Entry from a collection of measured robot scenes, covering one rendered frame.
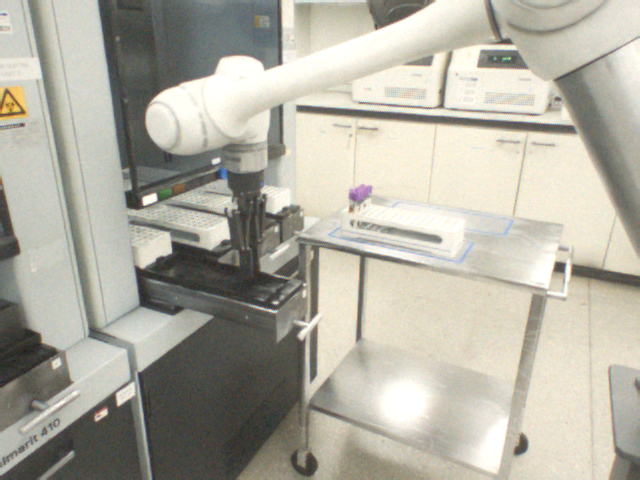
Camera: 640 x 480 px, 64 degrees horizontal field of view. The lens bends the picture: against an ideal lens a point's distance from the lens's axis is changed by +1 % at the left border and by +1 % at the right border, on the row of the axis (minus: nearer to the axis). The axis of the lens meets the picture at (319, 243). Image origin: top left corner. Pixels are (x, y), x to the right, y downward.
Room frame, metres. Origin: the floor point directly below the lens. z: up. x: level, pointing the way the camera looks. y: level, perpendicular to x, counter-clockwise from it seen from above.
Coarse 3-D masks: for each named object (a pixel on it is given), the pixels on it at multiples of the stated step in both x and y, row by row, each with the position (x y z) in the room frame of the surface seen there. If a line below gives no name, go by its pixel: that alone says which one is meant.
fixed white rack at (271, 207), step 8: (208, 184) 1.53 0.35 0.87; (216, 184) 1.53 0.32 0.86; (224, 184) 1.54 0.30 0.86; (208, 192) 1.57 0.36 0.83; (216, 192) 1.56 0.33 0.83; (224, 192) 1.48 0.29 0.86; (264, 192) 1.46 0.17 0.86; (272, 192) 1.46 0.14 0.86; (280, 192) 1.46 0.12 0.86; (288, 192) 1.47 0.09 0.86; (272, 200) 1.40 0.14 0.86; (280, 200) 1.43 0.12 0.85; (288, 200) 1.47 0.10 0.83; (272, 208) 1.40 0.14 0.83; (280, 208) 1.43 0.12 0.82
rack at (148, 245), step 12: (132, 228) 1.14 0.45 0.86; (144, 228) 1.14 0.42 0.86; (132, 240) 1.06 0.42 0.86; (144, 240) 1.06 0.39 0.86; (156, 240) 1.06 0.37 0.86; (168, 240) 1.10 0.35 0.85; (144, 252) 1.03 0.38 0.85; (156, 252) 1.06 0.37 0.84; (168, 252) 1.09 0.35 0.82; (144, 264) 1.02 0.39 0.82
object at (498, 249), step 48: (336, 240) 1.19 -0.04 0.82; (480, 240) 1.21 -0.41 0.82; (528, 240) 1.21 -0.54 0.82; (528, 288) 0.96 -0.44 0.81; (528, 336) 0.95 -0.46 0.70; (336, 384) 1.32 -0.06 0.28; (384, 384) 1.32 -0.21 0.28; (432, 384) 1.33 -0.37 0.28; (480, 384) 1.33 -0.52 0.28; (528, 384) 1.32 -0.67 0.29; (384, 432) 1.11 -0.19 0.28; (432, 432) 1.12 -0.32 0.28; (480, 432) 1.12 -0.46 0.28
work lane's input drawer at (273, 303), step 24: (168, 264) 1.06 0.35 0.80; (192, 264) 1.07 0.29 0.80; (216, 264) 1.05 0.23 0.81; (144, 288) 0.99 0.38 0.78; (168, 288) 0.96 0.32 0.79; (192, 288) 0.95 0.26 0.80; (216, 288) 0.92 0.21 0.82; (240, 288) 0.95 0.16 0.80; (264, 288) 0.95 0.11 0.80; (288, 288) 0.93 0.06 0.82; (216, 312) 0.91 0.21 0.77; (240, 312) 0.89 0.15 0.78; (264, 312) 0.86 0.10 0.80; (288, 312) 0.89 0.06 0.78
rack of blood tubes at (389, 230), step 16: (368, 208) 1.27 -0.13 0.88; (384, 208) 1.27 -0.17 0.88; (368, 224) 1.25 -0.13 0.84; (384, 224) 1.18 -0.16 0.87; (400, 224) 1.16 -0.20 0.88; (416, 224) 1.16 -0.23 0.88; (432, 224) 1.15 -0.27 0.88; (448, 224) 1.15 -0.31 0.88; (464, 224) 1.17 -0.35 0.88; (384, 240) 1.17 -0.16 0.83; (400, 240) 1.16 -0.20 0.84; (416, 240) 1.14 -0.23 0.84; (432, 240) 1.19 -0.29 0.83; (448, 240) 1.10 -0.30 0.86; (448, 256) 1.10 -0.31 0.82
